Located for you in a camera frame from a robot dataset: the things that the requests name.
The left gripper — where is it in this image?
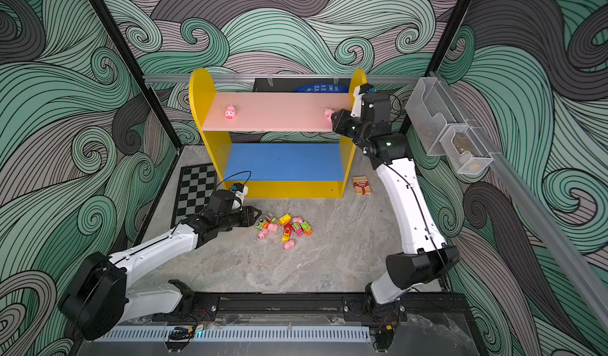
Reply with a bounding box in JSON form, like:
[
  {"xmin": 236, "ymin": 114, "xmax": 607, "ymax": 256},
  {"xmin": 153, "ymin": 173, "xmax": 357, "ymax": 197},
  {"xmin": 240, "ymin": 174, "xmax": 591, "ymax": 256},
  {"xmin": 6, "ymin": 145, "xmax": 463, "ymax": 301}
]
[{"xmin": 216, "ymin": 206, "xmax": 262, "ymax": 232}]

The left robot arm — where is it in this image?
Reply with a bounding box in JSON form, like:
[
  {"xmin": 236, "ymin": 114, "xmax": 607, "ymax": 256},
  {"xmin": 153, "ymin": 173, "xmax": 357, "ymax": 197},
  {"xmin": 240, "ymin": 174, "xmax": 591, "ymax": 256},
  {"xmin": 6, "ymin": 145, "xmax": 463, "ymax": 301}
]
[{"xmin": 59, "ymin": 183, "xmax": 261, "ymax": 340}]

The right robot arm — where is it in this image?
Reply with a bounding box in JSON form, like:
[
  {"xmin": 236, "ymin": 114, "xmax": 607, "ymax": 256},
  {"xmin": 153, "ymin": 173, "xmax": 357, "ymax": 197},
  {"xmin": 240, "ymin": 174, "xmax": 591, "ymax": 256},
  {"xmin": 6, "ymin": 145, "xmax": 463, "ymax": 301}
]
[{"xmin": 325, "ymin": 92, "xmax": 460, "ymax": 308}]

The green orange tractor toy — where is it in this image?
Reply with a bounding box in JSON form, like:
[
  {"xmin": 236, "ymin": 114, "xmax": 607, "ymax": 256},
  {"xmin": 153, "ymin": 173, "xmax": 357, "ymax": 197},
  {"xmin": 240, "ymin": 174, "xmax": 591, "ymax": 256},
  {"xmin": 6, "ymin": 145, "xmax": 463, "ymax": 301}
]
[{"xmin": 255, "ymin": 219, "xmax": 268, "ymax": 230}]

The green grey truck toy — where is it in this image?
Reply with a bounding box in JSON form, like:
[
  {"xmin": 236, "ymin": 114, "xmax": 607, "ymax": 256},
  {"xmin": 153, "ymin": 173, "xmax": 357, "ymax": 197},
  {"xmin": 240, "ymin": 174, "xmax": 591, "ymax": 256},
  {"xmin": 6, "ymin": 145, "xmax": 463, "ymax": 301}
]
[{"xmin": 264, "ymin": 213, "xmax": 278, "ymax": 223}]

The yellow dump truck toy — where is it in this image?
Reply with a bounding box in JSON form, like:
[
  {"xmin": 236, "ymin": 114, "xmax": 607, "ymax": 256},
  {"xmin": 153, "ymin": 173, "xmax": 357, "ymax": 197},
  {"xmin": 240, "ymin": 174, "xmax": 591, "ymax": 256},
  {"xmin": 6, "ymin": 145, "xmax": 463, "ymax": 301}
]
[{"xmin": 279, "ymin": 213, "xmax": 292, "ymax": 227}]

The blue oval basket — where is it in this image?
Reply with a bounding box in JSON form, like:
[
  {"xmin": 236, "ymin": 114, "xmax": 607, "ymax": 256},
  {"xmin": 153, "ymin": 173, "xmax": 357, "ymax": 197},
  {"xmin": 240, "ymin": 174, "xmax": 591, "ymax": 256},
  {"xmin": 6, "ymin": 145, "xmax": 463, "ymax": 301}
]
[{"xmin": 295, "ymin": 83, "xmax": 349, "ymax": 93}]

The red yellow bulldozer toy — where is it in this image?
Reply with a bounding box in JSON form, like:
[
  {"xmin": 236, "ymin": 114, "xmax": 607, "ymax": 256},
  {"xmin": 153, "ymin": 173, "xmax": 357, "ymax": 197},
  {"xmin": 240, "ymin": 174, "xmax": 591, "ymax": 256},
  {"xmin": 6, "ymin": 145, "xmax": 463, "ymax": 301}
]
[{"xmin": 282, "ymin": 222, "xmax": 294, "ymax": 243}]

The yellow toy shelf unit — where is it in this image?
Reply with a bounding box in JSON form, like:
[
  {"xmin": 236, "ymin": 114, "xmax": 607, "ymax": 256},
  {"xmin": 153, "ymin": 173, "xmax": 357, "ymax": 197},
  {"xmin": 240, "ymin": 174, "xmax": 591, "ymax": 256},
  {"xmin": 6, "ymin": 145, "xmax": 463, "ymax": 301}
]
[{"xmin": 188, "ymin": 69, "xmax": 356, "ymax": 199}]

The magenta brown truck toy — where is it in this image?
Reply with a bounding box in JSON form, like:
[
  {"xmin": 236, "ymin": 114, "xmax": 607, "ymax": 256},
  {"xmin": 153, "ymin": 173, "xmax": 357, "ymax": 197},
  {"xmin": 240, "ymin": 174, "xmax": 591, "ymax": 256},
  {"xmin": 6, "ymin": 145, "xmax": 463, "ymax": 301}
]
[{"xmin": 292, "ymin": 222, "xmax": 304, "ymax": 237}]

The black white chessboard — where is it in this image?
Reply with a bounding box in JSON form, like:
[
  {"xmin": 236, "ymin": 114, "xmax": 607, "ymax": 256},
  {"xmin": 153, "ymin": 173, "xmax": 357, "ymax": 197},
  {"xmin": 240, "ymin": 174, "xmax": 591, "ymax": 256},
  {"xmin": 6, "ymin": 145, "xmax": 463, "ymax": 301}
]
[{"xmin": 172, "ymin": 163, "xmax": 216, "ymax": 226}]

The green orange flatbed truck toy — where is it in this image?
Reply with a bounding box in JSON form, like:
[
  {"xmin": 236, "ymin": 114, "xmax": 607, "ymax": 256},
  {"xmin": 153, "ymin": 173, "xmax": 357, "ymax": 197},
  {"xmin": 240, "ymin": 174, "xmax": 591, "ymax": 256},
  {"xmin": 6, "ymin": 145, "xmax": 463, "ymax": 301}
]
[{"xmin": 301, "ymin": 221, "xmax": 314, "ymax": 236}]

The red patterned small box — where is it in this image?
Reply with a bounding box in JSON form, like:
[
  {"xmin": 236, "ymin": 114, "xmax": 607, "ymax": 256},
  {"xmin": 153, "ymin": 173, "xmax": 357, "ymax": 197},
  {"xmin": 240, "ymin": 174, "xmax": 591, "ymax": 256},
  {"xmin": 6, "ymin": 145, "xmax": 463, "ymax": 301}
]
[{"xmin": 352, "ymin": 175, "xmax": 372, "ymax": 195}]

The large clear plastic bin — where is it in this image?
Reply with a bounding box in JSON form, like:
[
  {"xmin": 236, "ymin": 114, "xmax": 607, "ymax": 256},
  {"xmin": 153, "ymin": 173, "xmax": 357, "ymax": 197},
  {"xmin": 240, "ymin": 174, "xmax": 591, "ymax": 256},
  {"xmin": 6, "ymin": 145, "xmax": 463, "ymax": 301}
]
[{"xmin": 405, "ymin": 77, "xmax": 466, "ymax": 156}]

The black panel behind shelf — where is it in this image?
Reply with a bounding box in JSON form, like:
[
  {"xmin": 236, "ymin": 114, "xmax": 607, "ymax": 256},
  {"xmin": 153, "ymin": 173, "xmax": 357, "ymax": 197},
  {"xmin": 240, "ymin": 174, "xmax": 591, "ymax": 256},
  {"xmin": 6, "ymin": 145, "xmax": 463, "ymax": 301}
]
[{"xmin": 253, "ymin": 78, "xmax": 351, "ymax": 92}]

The small clear plastic bin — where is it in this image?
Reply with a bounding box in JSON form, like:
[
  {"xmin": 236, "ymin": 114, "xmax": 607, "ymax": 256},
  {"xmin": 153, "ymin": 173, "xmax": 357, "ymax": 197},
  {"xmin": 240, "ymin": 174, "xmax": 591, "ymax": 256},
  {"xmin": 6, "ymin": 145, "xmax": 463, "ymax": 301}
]
[{"xmin": 440, "ymin": 125, "xmax": 492, "ymax": 176}]

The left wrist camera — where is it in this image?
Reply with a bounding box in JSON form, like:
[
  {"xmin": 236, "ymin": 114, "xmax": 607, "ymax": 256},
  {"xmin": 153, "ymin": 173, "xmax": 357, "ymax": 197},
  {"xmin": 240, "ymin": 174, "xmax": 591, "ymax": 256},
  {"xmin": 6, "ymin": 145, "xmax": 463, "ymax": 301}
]
[{"xmin": 230, "ymin": 183, "xmax": 249, "ymax": 210}]

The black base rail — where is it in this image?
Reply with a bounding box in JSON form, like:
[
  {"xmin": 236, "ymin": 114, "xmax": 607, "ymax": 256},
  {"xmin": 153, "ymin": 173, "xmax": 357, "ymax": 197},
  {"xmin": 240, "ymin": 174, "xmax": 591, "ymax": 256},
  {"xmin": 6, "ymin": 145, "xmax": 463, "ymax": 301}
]
[{"xmin": 120, "ymin": 292, "xmax": 469, "ymax": 324}]

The white slotted cable duct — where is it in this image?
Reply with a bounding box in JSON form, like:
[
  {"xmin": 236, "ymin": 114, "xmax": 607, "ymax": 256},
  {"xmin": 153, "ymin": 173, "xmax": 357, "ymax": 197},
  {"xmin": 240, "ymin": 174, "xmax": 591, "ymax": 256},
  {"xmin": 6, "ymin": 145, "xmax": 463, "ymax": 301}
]
[{"xmin": 98, "ymin": 325, "xmax": 372, "ymax": 343}]

